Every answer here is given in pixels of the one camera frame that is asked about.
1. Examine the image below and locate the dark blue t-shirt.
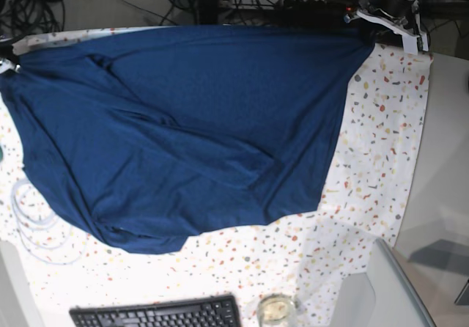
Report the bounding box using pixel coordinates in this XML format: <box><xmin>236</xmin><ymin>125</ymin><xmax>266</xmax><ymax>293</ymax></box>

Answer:
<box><xmin>1</xmin><ymin>26</ymin><xmax>374</xmax><ymax>254</ymax></box>

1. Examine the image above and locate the terrazzo patterned tablecloth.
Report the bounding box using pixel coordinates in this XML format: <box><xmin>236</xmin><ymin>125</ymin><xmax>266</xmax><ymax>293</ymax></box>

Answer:
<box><xmin>1</xmin><ymin>26</ymin><xmax>432</xmax><ymax>326</ymax></box>

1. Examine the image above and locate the black computer keyboard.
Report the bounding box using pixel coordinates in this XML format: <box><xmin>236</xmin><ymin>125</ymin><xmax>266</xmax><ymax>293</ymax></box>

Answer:
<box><xmin>69</xmin><ymin>295</ymin><xmax>242</xmax><ymax>327</ymax></box>

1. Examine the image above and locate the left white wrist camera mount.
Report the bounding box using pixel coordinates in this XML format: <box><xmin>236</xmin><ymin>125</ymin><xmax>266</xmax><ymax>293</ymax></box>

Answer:
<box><xmin>344</xmin><ymin>0</ymin><xmax>429</xmax><ymax>55</ymax></box>

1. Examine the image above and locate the coiled white cable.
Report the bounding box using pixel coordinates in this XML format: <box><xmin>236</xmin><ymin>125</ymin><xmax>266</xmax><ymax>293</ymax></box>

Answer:
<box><xmin>9</xmin><ymin>179</ymin><xmax>88</xmax><ymax>268</ymax></box>

